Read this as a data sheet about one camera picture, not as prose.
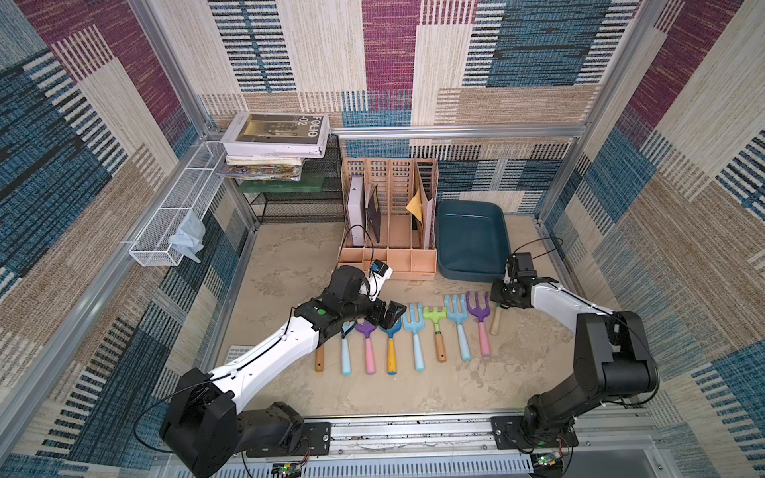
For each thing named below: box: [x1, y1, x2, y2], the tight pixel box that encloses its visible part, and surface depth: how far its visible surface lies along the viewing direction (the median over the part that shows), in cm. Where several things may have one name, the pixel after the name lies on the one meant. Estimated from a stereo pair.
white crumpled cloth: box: [167, 209, 207, 263], surface depth 69 cm
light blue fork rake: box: [402, 302, 426, 373], surface depth 93 cm
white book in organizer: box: [347, 175, 365, 247], surface depth 101 cm
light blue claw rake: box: [341, 321, 355, 377], surface depth 87 cm
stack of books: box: [217, 111, 331, 183], surface depth 84 cm
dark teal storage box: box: [435, 199, 511, 282], surface depth 118 cm
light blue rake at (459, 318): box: [444, 293, 472, 361], surface depth 96 cm
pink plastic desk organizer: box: [337, 157, 440, 281], surface depth 105 cm
